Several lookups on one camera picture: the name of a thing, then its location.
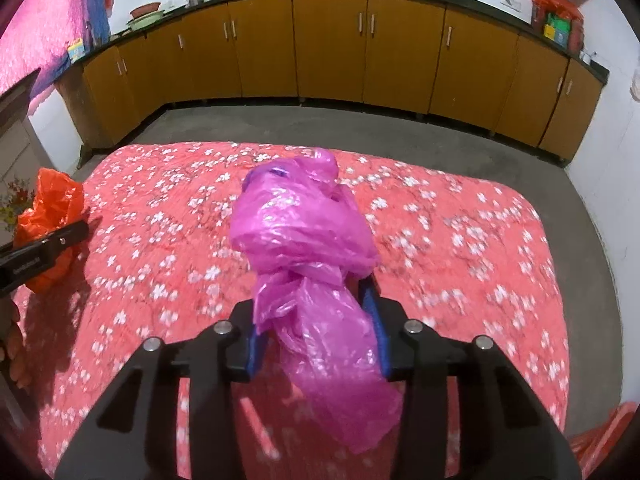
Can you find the red bag of groceries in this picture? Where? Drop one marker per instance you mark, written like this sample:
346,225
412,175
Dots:
559,21

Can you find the stacked bowls on counter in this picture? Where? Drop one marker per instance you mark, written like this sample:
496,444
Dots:
145,15

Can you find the person's hand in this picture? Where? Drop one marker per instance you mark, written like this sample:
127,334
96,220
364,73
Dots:
13,344

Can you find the flower pot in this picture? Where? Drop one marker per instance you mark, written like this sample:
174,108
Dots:
17,198

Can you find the pink and blue hanging cloth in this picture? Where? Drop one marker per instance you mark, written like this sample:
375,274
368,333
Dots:
40,33

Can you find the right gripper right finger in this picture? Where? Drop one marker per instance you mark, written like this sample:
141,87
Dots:
505,431

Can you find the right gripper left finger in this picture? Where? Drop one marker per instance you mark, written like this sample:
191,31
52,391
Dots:
131,431

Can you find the brown kitchen cabinet row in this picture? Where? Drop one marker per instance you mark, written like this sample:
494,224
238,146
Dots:
460,60

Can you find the small orange plastic bag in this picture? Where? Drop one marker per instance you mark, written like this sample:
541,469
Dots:
58,202

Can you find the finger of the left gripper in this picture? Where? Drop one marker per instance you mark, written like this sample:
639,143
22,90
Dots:
55,242

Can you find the magenta plastic bag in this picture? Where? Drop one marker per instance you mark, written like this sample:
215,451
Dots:
305,239

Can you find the red floral tablecloth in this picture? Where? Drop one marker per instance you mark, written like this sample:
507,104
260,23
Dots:
464,256

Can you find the orange plastic basket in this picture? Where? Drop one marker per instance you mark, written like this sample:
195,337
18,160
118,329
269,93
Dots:
591,447

